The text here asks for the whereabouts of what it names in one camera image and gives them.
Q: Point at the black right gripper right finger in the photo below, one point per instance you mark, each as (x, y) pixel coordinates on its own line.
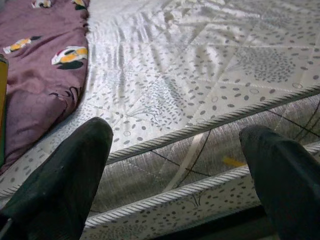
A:
(287, 190)

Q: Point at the small yellow strip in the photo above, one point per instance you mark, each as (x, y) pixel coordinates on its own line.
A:
(233, 162)

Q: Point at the colourful children's book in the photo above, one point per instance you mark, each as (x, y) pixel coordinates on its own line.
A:
(2, 100)

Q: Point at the purple cartoon print blanket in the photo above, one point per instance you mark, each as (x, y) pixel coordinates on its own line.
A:
(37, 82)

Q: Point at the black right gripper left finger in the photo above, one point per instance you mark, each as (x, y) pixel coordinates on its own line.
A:
(52, 195)

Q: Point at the grey quilted mattress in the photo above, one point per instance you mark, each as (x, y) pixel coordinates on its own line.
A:
(187, 75)

